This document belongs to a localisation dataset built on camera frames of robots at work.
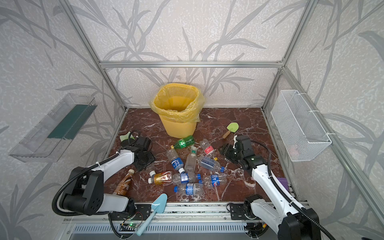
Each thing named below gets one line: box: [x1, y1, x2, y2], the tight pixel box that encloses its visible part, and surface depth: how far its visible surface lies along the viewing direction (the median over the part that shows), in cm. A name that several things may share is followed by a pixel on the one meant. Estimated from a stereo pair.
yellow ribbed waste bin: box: [155, 83, 201, 139], surface depth 92 cm
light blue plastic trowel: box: [136, 193, 168, 237], surface depth 77 cm
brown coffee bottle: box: [113, 168, 135, 196], surface depth 80 cm
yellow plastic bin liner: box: [149, 83, 206, 123], surface depth 88 cm
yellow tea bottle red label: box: [153, 171, 172, 185], surface depth 82 cm
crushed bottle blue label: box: [202, 173, 228, 188], surface depth 84 cm
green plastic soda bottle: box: [174, 135, 195, 149], surface depth 98 cm
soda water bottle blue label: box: [198, 155, 221, 172], surface depth 88 cm
